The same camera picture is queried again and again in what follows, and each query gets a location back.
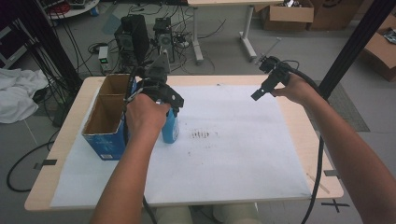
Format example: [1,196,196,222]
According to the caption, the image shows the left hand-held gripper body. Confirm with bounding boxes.
[135,49,185,110]

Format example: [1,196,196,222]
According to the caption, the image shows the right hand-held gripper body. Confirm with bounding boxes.
[259,55,292,91]

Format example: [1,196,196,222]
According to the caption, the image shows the blue spray bottle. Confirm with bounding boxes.
[161,102,180,145]

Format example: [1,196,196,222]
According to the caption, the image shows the person's right hand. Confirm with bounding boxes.
[270,73,319,106]

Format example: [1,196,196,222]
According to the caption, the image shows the person's left hand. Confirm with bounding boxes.
[125,92,172,142]

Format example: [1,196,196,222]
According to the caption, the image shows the small black computer case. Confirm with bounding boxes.
[152,16,176,63]

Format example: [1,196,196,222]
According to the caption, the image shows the black computer tower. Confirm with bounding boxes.
[113,13,151,67]

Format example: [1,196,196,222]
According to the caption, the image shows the wooden table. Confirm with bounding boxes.
[23,74,346,213]

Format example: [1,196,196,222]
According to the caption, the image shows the open cardboard box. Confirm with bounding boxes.
[261,0,316,32]
[360,13,396,83]

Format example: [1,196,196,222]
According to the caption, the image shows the white paper mat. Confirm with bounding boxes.
[49,83,313,208]

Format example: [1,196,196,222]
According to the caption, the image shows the blue cardboard box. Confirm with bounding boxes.
[81,73,138,161]

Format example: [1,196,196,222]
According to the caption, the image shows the white power supply unit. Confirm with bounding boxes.
[97,45,110,72]

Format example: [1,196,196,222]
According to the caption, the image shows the grey floor mat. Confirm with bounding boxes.
[312,79,372,133]

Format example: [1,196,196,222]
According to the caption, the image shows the closed cardboard box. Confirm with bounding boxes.
[307,0,366,32]

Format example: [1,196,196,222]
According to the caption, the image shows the white desk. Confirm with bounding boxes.
[186,0,285,65]

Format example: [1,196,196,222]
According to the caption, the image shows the round white table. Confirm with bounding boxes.
[36,0,101,21]

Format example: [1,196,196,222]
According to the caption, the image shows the black tape cross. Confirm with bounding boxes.
[320,199,351,214]

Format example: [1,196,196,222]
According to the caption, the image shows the white cloth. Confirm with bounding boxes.
[0,67,50,125]

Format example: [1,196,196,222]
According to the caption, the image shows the black metal stand post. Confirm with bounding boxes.
[317,0,396,100]

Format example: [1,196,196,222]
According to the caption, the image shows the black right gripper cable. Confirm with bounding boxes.
[281,59,325,224]

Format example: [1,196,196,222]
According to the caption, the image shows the black stand with cables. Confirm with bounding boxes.
[8,0,84,94]

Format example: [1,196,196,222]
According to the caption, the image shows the black floor cable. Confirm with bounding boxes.
[6,129,61,193]

